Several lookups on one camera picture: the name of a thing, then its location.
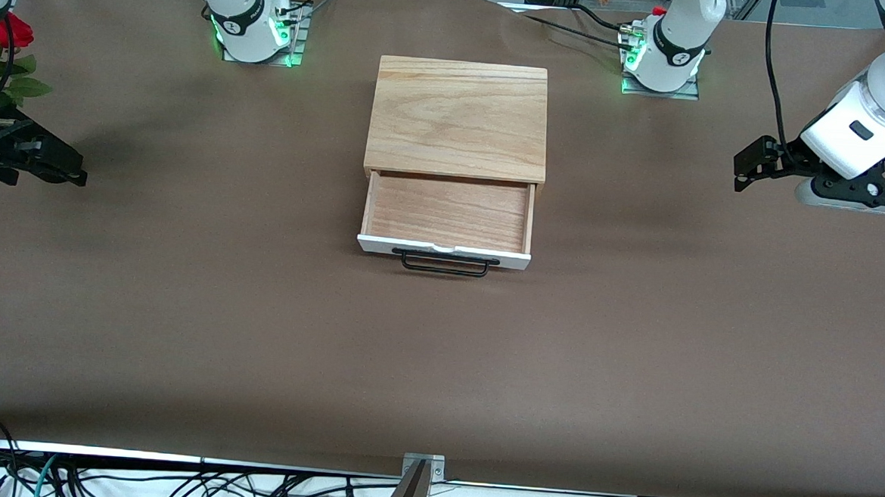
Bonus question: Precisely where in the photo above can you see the red roses with green leaves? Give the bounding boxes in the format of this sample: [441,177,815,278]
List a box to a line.
[0,12,57,120]

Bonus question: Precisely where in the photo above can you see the wooden drawer cabinet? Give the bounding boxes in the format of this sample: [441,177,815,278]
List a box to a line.
[362,54,554,203]

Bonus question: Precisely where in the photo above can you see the black metal drawer handle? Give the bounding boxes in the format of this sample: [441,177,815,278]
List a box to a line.
[390,248,502,280]

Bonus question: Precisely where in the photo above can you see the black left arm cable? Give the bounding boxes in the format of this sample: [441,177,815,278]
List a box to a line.
[758,0,809,166]

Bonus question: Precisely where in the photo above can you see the brown table cover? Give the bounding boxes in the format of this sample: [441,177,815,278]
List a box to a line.
[0,0,885,497]

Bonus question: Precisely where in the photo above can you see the long black table cable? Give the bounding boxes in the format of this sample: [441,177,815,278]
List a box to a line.
[499,8,637,48]

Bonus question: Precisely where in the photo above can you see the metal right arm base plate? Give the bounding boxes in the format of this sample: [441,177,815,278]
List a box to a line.
[219,0,309,69]

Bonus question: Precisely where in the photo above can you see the short black table cable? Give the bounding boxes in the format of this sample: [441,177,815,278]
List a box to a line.
[571,4,638,33]

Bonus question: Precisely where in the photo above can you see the black cable tangle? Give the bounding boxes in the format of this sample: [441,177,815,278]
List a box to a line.
[51,459,371,497]

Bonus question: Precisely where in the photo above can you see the wooden drawer with white front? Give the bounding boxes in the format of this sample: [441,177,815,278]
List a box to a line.
[356,170,537,272]

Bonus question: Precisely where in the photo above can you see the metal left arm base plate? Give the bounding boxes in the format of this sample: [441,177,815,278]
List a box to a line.
[620,72,701,101]

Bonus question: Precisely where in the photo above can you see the grey metal bracket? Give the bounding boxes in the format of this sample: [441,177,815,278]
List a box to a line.
[401,452,447,483]

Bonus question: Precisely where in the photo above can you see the teal cable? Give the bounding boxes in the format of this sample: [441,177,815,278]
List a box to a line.
[34,453,60,497]

